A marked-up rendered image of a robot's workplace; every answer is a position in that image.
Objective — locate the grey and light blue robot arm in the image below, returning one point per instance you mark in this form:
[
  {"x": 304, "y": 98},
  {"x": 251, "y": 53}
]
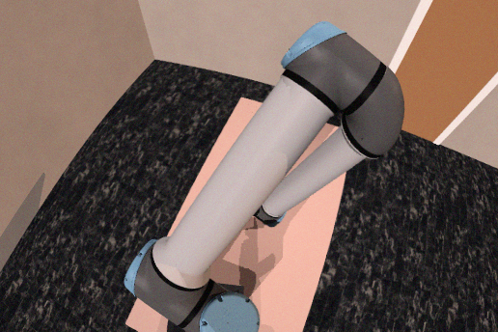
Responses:
[{"x": 172, "y": 276}]

